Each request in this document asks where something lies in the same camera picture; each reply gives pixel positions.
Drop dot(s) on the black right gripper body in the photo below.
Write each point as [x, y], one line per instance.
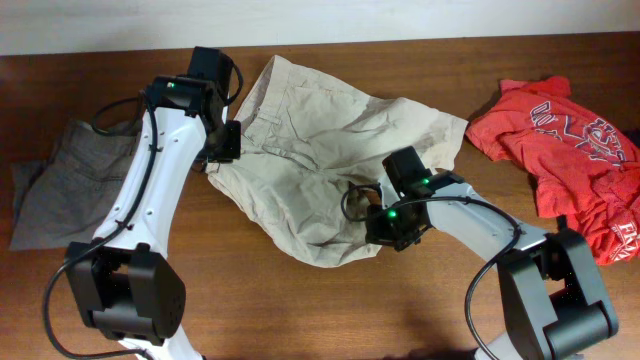
[392, 224]

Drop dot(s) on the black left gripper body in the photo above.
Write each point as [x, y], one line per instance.
[226, 144]

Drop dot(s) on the beige khaki shorts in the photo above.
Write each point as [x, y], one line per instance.
[306, 136]

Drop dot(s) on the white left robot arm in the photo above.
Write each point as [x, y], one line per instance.
[121, 281]

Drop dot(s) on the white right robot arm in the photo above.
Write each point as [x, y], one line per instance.
[553, 298]

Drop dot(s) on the grey folded shorts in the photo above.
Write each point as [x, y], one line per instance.
[65, 198]

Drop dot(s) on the red printed t-shirt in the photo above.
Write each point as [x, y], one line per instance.
[586, 170]

